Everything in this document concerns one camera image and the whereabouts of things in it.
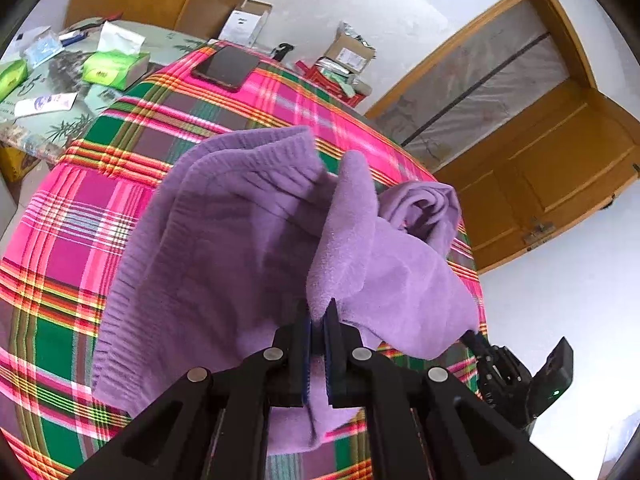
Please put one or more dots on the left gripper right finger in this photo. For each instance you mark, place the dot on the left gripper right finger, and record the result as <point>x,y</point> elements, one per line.
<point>424,425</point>

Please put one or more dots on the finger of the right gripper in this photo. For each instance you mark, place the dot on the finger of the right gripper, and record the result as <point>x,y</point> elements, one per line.
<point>475,342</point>

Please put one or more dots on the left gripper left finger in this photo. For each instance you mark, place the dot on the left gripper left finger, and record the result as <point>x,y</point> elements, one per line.
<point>212,425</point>

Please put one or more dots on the purple fleece garment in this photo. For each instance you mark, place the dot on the purple fleece garment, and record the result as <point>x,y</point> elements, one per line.
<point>248,228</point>

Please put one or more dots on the wooden door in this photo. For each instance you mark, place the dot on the wooden door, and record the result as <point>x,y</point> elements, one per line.
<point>561,159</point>

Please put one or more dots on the grey door curtain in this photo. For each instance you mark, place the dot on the grey door curtain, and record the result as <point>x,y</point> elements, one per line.
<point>499,71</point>

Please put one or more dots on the brown cardboard box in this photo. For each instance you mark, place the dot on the brown cardboard box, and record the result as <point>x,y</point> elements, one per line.
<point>349,49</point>

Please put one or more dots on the black spray bottle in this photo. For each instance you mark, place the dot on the black spray bottle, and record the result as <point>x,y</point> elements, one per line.
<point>281,51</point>

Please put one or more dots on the black smartphone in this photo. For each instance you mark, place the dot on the black smartphone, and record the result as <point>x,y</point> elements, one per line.
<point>227,68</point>

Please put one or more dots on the green tissue pack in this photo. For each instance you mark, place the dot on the green tissue pack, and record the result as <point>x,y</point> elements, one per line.
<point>119,61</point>
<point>12,74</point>

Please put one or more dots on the patterned side table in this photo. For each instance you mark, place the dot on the patterned side table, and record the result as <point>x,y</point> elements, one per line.
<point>46,136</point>

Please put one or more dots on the white cardboard box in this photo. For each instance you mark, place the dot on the white cardboard box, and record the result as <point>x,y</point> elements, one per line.
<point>245,23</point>

